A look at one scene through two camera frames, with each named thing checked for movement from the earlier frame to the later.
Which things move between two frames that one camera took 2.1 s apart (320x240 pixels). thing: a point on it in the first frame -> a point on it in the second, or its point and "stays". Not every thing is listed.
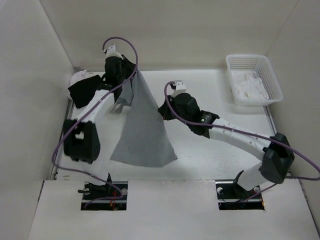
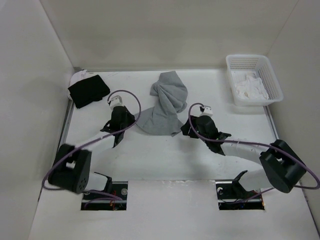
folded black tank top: x=82 y=93 stays
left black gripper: x=130 y=66 -> x=131 y=118
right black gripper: x=165 y=112 -> x=186 y=127
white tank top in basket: x=252 y=87 stays
